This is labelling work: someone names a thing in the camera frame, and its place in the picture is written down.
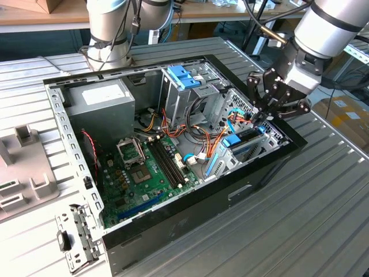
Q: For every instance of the blue expansion slot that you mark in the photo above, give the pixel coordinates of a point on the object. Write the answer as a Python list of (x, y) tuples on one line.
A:
[(138, 208)]

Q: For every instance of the CPU socket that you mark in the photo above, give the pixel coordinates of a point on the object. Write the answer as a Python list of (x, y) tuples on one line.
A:
[(139, 174)]

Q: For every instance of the white board connector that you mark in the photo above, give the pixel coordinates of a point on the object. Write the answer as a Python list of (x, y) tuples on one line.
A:
[(178, 161)]

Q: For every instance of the blue plastic drive latch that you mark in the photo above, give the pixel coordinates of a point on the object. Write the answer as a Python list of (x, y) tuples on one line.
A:
[(181, 76)]

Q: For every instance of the metal disk bay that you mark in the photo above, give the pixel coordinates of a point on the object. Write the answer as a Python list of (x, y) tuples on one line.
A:
[(275, 142)]

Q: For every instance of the green RAM stick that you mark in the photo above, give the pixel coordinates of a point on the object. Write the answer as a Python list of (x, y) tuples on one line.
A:
[(7, 184)]

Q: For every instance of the grey metal drive cage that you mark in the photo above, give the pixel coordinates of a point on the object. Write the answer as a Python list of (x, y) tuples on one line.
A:
[(176, 101)]

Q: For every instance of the wooden desk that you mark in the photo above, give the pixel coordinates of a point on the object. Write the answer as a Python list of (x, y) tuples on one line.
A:
[(29, 17), (219, 11)]

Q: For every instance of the black RAM slot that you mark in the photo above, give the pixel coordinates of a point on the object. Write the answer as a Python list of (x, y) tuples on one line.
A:
[(171, 162), (165, 164), (162, 165)]

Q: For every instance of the small black case switch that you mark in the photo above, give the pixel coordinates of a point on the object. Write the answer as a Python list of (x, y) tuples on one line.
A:
[(87, 183)]

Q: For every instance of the grey parts rack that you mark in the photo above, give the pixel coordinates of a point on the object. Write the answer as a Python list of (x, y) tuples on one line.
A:
[(26, 161)]

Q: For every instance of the grey power supply unit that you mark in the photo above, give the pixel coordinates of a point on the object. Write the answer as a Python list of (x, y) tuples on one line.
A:
[(101, 115)]

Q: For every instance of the green motherboard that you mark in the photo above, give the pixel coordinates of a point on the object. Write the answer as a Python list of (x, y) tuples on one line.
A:
[(150, 190)]

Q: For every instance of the labelled cardboard box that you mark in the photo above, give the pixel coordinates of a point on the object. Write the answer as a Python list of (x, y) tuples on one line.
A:
[(346, 127)]

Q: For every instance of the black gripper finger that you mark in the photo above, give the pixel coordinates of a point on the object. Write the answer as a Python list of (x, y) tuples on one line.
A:
[(294, 106), (255, 92)]

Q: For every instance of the brown cardboard box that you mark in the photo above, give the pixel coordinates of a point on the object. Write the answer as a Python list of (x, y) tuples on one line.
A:
[(49, 5)]

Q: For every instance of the hard disk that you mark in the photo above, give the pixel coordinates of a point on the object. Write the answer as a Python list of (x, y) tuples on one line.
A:
[(232, 141)]

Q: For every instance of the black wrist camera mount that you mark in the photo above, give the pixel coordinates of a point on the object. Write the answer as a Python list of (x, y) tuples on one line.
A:
[(284, 62)]

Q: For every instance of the black open PC case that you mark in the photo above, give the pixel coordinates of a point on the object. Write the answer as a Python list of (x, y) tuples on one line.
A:
[(187, 231)]

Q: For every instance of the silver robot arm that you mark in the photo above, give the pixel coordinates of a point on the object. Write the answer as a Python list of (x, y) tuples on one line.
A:
[(325, 26)]

